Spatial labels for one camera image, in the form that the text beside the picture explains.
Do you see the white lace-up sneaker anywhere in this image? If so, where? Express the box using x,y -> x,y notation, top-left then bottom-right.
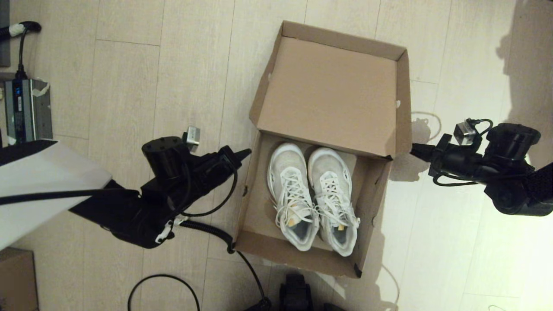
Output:
267,143 -> 321,252
307,147 -> 361,257

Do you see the brown cardboard shoe box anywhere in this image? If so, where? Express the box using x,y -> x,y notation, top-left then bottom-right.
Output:
234,20 -> 413,279

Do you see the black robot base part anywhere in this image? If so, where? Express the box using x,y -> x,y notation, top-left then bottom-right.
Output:
278,272 -> 314,311

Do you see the small brown cardboard box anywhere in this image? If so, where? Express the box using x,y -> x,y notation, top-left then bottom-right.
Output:
0,247 -> 39,311

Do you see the grey power supply unit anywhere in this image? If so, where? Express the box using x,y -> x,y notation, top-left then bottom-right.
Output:
3,78 -> 53,146

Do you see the dark grey strip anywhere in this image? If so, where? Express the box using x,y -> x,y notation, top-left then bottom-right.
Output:
0,0 -> 10,68

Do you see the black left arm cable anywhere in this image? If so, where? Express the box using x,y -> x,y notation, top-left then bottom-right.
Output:
175,164 -> 238,217

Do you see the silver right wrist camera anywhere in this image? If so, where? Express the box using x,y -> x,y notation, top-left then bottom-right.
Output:
453,122 -> 476,146

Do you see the black corrugated cable conduit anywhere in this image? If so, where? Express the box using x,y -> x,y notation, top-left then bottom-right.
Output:
173,219 -> 273,311

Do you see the thin black cable loop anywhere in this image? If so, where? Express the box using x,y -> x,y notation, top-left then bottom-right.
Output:
127,274 -> 202,311

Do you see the black plug cable white tape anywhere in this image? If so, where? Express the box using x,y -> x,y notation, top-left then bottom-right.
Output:
0,20 -> 42,81

